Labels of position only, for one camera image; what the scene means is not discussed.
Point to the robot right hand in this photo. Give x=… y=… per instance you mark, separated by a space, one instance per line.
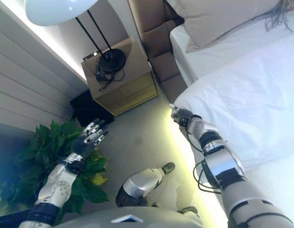
x=182 y=116

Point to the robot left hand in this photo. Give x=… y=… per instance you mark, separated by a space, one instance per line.
x=90 y=137

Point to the white duvet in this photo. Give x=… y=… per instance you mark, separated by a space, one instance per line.
x=244 y=95

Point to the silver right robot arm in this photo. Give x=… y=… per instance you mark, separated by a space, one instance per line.
x=223 y=166

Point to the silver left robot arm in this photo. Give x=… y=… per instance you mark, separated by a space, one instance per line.
x=56 y=185

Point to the black floor box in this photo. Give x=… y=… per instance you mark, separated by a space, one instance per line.
x=90 y=109

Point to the green leafy plant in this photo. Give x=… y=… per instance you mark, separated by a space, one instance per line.
x=42 y=152

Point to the wooden nightstand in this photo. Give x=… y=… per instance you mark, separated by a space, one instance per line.
x=128 y=95

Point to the silver left robot leg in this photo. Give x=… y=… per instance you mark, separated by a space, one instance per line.
x=140 y=183

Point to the silver robot leg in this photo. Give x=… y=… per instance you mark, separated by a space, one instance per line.
x=140 y=183
x=187 y=210

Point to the grey robot torso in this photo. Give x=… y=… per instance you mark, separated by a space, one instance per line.
x=128 y=218

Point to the silver right robot leg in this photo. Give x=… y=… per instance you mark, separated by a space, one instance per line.
x=187 y=210

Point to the large beige pillow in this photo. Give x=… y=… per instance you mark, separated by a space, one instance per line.
x=220 y=19

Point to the white lamp shade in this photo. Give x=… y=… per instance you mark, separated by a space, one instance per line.
x=54 y=9

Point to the fringed knitted cushion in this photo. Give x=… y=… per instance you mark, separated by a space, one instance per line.
x=280 y=14

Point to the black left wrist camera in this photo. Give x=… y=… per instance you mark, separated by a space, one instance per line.
x=74 y=166

